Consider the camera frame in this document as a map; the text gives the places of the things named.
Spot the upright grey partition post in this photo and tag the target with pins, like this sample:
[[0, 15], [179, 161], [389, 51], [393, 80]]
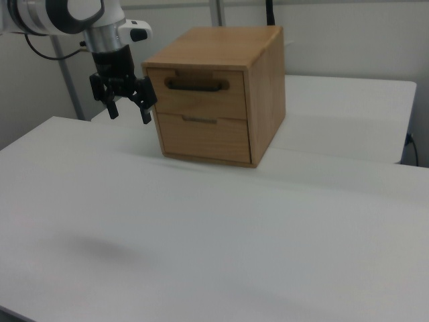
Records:
[[217, 13]]

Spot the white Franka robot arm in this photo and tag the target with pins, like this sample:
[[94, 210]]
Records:
[[43, 15]]

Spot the wooden drawer with notch grip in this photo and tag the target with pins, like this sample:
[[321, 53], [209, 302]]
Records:
[[204, 141]]

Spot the wooden two-drawer cabinet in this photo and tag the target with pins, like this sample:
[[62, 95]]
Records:
[[264, 97]]

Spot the slanted grey partition post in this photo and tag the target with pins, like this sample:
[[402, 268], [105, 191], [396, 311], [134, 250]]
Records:
[[68, 84]]

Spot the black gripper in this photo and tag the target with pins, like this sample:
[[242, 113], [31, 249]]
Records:
[[113, 63]]

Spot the black vertical pole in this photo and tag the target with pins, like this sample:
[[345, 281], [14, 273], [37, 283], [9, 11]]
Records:
[[271, 11]]

